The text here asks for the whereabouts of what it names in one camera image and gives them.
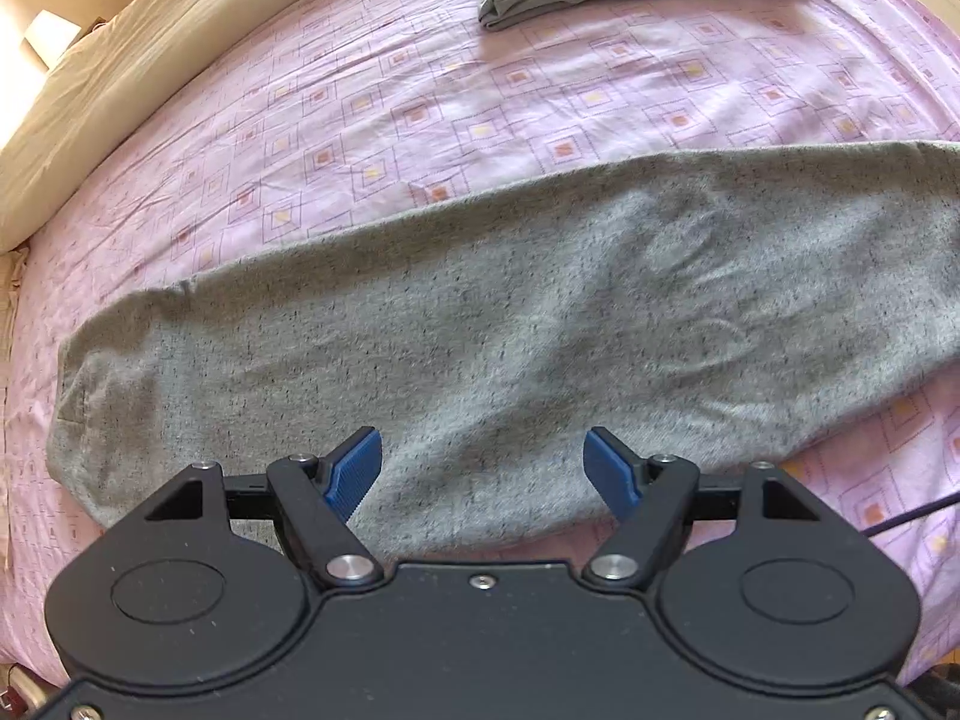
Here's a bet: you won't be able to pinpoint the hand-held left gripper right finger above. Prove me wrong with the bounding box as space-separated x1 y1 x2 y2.
582 425 820 590

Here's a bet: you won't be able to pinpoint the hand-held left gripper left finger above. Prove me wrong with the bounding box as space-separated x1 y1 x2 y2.
144 425 385 590

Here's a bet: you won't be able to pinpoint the grey speckled pants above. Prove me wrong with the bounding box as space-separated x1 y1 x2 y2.
45 139 960 563

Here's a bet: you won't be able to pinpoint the cream under sheet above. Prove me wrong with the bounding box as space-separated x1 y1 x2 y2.
0 244 32 361

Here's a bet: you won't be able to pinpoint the beige duvet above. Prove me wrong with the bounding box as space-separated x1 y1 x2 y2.
0 0 421 254

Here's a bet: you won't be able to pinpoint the bedside lamp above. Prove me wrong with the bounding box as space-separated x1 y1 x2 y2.
21 10 82 68

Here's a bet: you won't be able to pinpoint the black cable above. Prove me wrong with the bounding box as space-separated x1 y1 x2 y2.
861 493 960 539

